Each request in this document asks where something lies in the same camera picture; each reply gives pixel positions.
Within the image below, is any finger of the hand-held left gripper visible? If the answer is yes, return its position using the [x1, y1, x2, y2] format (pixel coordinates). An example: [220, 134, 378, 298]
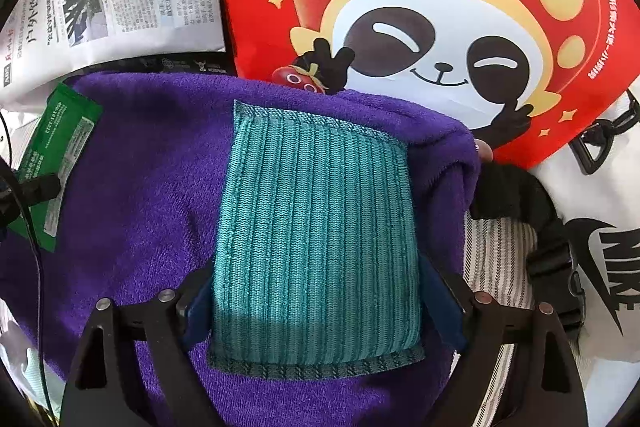
[0, 159, 62, 228]

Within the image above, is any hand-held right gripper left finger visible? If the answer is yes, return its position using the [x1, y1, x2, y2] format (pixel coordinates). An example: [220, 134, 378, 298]
[60, 263, 222, 427]

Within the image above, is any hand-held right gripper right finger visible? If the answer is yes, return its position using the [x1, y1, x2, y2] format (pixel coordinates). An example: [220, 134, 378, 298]
[419, 253, 589, 427]

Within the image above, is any green tissue packet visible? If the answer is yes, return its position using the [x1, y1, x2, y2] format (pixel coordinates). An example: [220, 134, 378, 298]
[11, 83, 104, 253]

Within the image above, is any teal knitted cloth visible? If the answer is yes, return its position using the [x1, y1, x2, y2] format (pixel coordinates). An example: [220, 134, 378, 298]
[206, 99, 427, 380]

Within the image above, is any purple towel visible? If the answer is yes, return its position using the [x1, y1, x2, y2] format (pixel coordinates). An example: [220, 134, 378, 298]
[0, 72, 483, 427]

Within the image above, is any white bag with black logo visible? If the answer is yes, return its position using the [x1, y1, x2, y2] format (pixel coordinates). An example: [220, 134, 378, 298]
[530, 87, 640, 408]

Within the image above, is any black metal clasp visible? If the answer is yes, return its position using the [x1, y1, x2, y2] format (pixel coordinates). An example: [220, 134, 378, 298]
[580, 91, 640, 175]

